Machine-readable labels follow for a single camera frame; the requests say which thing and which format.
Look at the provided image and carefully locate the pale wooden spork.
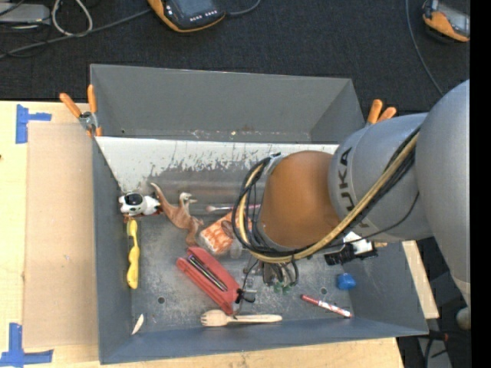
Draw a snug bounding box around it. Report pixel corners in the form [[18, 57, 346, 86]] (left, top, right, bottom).
[[199, 308, 284, 328]]

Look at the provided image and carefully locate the red flat case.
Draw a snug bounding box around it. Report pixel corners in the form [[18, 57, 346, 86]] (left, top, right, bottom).
[[175, 246, 243, 316]]

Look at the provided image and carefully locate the orange and white packet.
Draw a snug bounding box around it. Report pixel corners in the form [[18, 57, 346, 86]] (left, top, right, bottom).
[[198, 210, 255, 258]]

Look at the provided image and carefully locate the red and white pen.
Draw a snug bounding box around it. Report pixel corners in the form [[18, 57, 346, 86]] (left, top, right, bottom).
[[300, 294, 354, 319]]

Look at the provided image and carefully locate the small blue block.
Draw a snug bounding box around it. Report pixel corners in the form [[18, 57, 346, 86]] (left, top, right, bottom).
[[336, 272, 357, 292]]

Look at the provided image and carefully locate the brown toy dinosaur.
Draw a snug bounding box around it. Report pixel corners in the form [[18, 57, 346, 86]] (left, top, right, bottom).
[[149, 182, 205, 247]]

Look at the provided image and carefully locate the yellow toothbrush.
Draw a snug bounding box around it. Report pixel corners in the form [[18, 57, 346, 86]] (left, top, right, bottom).
[[126, 218, 140, 291]]

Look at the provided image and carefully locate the white and black toy dog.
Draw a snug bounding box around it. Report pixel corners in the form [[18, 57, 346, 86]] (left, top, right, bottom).
[[117, 191, 162, 218]]

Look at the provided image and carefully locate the grey metal bin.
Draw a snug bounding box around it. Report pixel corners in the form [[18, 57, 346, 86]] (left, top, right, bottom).
[[88, 63, 430, 366]]

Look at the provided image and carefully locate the brown cardboard board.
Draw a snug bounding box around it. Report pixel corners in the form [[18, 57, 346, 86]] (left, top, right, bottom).
[[21, 123, 101, 350]]

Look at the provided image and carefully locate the black cylinder on white bracket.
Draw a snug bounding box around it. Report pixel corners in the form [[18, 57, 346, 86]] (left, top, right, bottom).
[[324, 231, 379, 267]]

